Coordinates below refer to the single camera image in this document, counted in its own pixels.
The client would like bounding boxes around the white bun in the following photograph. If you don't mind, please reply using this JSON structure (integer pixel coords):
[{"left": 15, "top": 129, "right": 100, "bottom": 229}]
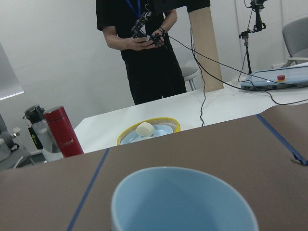
[{"left": 136, "top": 122, "right": 155, "bottom": 137}]

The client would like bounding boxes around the black handheld controller device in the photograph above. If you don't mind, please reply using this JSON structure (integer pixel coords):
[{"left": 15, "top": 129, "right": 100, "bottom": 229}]
[{"left": 131, "top": 11, "right": 154, "bottom": 40}]

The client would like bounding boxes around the grey office chair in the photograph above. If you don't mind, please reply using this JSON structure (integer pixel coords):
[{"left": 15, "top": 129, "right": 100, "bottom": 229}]
[{"left": 0, "top": 115, "right": 35, "bottom": 171}]

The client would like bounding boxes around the person in black clothes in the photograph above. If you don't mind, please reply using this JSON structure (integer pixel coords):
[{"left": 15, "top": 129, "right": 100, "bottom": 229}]
[{"left": 96, "top": 0, "right": 186, "bottom": 105}]

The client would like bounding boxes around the light blue ceramic cup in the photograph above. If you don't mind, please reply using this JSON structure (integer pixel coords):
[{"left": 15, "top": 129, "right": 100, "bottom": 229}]
[{"left": 111, "top": 167, "right": 259, "bottom": 231}]

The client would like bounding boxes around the red thermos bottle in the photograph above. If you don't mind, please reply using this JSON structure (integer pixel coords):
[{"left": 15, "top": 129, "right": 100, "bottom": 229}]
[{"left": 44, "top": 106, "right": 84, "bottom": 157}]

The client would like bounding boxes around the black camera tripod stand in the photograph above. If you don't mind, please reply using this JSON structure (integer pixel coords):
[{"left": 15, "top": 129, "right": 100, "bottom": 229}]
[{"left": 239, "top": 0, "right": 267, "bottom": 74}]

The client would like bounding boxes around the light blue plate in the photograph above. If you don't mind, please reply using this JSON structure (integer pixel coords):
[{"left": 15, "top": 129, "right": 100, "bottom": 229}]
[{"left": 117, "top": 124, "right": 173, "bottom": 145}]

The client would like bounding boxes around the white round stool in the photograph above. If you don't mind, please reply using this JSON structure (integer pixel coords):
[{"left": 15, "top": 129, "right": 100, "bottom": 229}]
[{"left": 180, "top": 61, "right": 199, "bottom": 91}]

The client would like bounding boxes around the brown paper table cover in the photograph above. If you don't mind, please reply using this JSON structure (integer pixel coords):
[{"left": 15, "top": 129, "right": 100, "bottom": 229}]
[{"left": 0, "top": 104, "right": 308, "bottom": 231}]

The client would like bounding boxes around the person's right hand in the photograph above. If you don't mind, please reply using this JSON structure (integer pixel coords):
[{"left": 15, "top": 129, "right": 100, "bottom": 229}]
[{"left": 124, "top": 37, "right": 155, "bottom": 51}]

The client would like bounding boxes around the yellow rimmed round tray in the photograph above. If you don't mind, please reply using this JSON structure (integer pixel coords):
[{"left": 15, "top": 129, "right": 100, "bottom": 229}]
[{"left": 117, "top": 117, "right": 181, "bottom": 141}]

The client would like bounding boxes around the person's gloved left hand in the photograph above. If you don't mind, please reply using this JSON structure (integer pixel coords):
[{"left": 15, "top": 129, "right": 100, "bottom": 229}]
[{"left": 152, "top": 27, "right": 166, "bottom": 48}]

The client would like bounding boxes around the blue tape line lengthwise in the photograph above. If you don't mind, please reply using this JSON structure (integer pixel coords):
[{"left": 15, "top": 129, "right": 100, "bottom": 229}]
[{"left": 66, "top": 148, "right": 111, "bottom": 231}]

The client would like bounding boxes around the blue teach pendant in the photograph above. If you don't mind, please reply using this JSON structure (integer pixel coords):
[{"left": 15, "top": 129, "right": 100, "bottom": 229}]
[{"left": 241, "top": 65, "right": 308, "bottom": 91}]

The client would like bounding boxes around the black cable on table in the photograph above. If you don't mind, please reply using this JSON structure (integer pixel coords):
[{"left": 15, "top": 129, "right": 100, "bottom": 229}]
[{"left": 166, "top": 26, "right": 308, "bottom": 127}]

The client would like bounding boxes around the wooden post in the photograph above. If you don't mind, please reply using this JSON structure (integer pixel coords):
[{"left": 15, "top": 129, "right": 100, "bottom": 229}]
[{"left": 189, "top": 7, "right": 223, "bottom": 92}]

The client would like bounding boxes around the clear bottle black lid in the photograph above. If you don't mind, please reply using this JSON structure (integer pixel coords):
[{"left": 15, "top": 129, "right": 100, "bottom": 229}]
[{"left": 23, "top": 105, "right": 64, "bottom": 162}]

